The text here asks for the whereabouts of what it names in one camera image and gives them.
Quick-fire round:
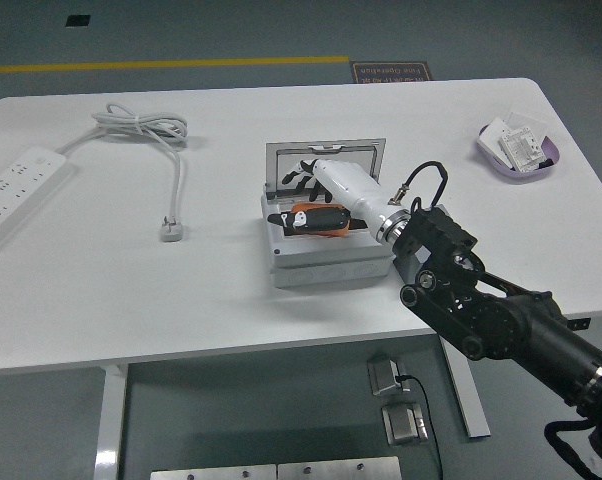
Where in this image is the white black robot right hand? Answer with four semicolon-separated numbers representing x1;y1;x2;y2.
266;157;407;241

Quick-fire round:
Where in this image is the orange cylindrical battery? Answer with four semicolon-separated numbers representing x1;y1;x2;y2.
289;201;353;237

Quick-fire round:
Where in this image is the grey junction box clear lid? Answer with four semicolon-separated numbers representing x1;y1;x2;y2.
259;138;400;289

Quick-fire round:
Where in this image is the black floor sign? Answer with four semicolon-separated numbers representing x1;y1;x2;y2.
350;62;434;85

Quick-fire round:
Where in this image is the clear plastic bag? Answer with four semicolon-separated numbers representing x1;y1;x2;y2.
504;103;550;139

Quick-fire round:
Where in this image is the purple plastic tray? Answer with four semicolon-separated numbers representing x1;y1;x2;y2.
476;124;562;177

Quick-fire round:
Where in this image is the yellow floor tape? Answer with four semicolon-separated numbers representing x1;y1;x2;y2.
0;56;351;75

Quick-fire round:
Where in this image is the white table leg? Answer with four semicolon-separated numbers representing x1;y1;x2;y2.
93;364;130;480
439;334;491;440

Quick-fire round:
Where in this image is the white power strip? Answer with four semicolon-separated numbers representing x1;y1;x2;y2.
0;146;68;253

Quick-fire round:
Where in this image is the white printed switch module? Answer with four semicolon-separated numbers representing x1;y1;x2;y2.
498;126;547;174

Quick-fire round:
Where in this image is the white power cord with plug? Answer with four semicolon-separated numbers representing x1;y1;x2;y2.
59;102;190;244

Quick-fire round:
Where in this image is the black floor cable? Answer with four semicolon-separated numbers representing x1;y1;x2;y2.
395;373;445;480

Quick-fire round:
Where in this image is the metal base plate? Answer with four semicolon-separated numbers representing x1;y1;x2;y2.
149;464;278;480
276;456;403;480

